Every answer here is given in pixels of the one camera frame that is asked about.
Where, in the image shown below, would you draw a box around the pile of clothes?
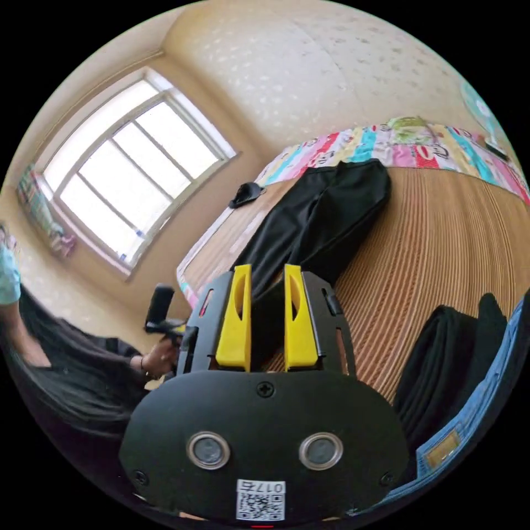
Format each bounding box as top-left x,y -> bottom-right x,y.
391,289 -> 530,511

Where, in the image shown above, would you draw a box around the green pillow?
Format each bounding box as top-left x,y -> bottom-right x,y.
386,115 -> 432,145

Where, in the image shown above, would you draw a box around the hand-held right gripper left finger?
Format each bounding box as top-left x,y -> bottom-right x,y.
215,263 -> 252,373

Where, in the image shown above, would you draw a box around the window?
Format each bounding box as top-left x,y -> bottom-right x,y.
34,68 -> 237,279

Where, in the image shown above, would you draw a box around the bed with woven mat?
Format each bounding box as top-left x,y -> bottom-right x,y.
176,117 -> 530,415

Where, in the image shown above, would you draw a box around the small black cloth item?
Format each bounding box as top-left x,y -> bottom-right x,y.
228,182 -> 266,209

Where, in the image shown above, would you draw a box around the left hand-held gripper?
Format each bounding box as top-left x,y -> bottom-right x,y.
144,317 -> 188,343

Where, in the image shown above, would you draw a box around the person's left hand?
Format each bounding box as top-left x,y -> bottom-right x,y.
142,338 -> 179,380

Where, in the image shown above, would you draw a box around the person's body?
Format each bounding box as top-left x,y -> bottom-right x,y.
0,223 -> 146,502

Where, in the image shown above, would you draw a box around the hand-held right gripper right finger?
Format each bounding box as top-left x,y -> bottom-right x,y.
284,264 -> 325,372

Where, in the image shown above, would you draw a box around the black long pants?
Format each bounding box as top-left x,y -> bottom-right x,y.
230,158 -> 393,370

